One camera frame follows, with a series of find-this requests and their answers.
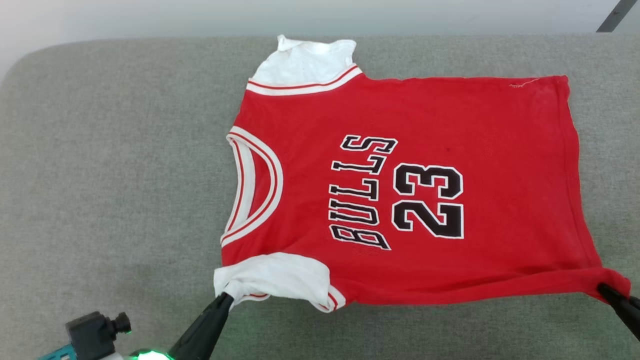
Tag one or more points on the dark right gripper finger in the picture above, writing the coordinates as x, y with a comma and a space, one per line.
627, 310

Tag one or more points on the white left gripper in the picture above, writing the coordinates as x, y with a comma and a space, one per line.
152, 355

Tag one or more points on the red Bulls 23 jersey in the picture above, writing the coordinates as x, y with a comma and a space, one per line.
450, 125

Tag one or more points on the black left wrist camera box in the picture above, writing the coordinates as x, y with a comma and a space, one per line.
90, 335

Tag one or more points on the grey wall trim strip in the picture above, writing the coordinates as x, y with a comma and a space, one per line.
616, 16

